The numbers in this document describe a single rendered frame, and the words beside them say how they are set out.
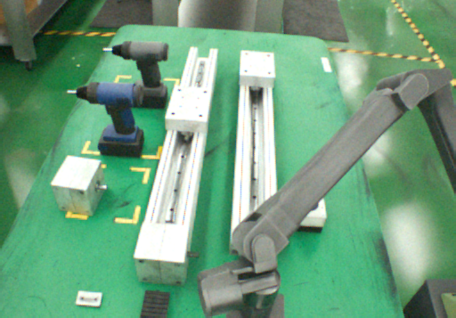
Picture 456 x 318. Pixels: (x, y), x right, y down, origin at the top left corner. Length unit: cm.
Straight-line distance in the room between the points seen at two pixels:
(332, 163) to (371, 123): 10
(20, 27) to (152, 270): 250
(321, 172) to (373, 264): 40
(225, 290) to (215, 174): 53
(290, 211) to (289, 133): 65
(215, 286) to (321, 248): 41
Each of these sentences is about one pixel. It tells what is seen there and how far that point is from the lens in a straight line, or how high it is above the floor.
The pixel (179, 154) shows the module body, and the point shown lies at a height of 83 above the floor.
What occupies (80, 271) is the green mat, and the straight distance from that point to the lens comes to 94.
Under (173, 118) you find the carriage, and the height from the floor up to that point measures 90.
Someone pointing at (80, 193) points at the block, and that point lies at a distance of 98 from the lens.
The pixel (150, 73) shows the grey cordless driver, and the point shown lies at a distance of 128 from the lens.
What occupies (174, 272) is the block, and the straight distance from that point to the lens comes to 85.
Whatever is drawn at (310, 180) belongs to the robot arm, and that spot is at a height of 111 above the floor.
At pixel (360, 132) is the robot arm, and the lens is 69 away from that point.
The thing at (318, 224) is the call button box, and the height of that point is 81.
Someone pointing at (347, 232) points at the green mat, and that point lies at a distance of 103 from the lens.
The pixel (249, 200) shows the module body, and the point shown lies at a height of 83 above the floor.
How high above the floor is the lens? 156
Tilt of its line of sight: 42 degrees down
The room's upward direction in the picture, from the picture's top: 4 degrees clockwise
